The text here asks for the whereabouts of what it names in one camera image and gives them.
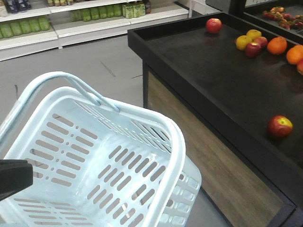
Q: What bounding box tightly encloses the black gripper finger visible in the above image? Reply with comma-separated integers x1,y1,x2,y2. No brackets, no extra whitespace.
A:
0,159,33,201

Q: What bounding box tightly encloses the light blue plastic basket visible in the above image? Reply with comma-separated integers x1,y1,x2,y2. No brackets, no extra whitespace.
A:
0,72,202,227

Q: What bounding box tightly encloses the white supermarket shelf unit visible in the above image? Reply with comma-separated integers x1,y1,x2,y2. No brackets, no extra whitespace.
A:
0,0,189,61

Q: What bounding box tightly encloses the black wooden produce stand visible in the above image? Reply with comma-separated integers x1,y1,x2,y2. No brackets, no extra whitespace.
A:
128,0,303,227

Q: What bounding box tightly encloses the red apple left edge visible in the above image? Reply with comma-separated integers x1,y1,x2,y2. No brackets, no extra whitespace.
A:
205,18,223,34

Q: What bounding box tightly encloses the yellow lemon fruit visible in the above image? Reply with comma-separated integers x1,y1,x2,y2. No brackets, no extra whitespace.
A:
235,35,252,51

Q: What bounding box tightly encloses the dark red apple left middle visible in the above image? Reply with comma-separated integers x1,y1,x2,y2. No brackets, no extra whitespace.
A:
267,115,294,139

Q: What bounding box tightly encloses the dark red apple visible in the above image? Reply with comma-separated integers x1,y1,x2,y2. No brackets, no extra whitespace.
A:
245,42,262,58
267,115,294,139

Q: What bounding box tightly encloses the dark red apple back left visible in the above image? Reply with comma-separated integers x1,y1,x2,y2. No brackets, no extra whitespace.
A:
245,42,262,58

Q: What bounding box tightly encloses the orange left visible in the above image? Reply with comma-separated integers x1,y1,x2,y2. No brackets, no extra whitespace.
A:
267,36,287,55

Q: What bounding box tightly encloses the orange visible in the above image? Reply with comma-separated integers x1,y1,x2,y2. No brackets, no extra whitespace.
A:
286,45,303,65
267,36,287,55

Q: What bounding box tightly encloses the orange right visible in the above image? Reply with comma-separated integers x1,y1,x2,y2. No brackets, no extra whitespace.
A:
286,45,303,65

